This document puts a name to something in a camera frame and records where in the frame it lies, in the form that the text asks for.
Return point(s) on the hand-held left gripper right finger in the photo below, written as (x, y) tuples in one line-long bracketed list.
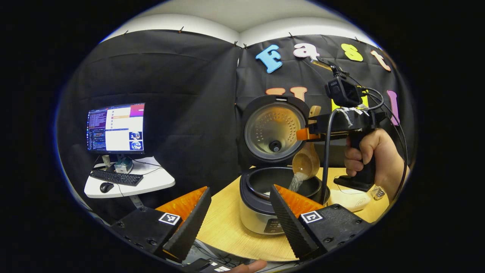
[(290, 225)]

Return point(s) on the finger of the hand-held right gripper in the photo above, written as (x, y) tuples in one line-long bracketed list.
[(316, 127)]

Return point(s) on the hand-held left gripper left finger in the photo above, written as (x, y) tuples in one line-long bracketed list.
[(193, 225)]

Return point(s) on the wooden spoon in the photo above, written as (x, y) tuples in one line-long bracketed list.
[(305, 163)]

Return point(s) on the silver black rice cooker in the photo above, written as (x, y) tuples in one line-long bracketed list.
[(265, 132)]

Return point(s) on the white side table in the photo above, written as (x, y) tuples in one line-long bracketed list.
[(155, 182)]

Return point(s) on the black keyboard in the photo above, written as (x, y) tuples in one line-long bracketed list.
[(117, 177)]

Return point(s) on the black computer mouse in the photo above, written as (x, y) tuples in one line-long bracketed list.
[(106, 187)]

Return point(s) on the computer monitor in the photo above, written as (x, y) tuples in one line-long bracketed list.
[(115, 129)]

